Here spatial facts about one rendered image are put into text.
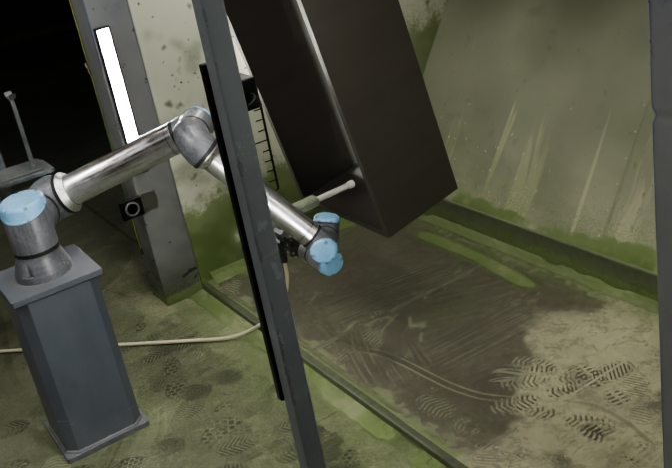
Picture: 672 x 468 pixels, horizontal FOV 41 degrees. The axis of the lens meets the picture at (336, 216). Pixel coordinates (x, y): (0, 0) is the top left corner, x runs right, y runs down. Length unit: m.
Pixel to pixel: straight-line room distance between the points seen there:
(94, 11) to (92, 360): 1.40
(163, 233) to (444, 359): 1.44
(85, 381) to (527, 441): 1.48
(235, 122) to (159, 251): 2.23
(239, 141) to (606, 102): 2.17
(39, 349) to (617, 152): 2.26
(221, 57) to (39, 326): 1.51
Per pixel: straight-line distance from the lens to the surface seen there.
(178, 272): 4.10
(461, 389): 3.09
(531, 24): 4.17
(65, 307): 3.08
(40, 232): 3.05
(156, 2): 3.84
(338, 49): 2.95
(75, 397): 3.22
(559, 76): 3.95
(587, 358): 3.20
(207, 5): 1.79
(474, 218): 4.09
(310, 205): 3.40
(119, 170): 3.08
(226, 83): 1.83
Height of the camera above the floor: 1.82
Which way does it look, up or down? 23 degrees down
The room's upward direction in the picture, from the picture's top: 11 degrees counter-clockwise
